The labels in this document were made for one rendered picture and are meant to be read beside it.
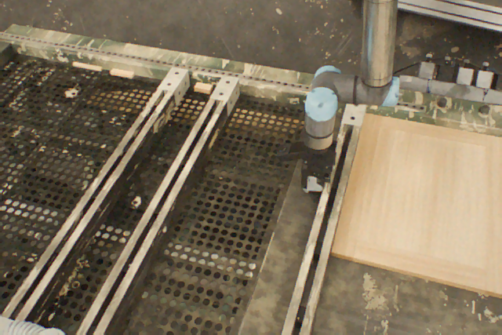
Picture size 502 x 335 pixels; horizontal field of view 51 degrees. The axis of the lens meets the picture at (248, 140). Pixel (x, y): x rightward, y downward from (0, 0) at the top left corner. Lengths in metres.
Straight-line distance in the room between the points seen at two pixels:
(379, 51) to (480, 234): 0.59
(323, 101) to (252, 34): 1.55
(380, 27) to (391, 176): 0.56
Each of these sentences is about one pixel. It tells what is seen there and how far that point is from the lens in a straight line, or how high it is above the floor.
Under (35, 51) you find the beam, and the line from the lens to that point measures 2.23.
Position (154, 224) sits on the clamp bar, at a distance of 1.41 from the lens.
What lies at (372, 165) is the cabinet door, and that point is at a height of 1.08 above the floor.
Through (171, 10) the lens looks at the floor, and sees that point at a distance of 2.92.
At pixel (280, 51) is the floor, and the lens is 2.73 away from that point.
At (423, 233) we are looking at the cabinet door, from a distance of 1.49.
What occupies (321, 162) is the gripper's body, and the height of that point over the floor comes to 1.30.
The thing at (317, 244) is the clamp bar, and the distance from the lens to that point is 1.36.
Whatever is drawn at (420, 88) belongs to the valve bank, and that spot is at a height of 0.74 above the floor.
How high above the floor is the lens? 2.66
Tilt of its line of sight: 72 degrees down
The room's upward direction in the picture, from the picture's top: 118 degrees counter-clockwise
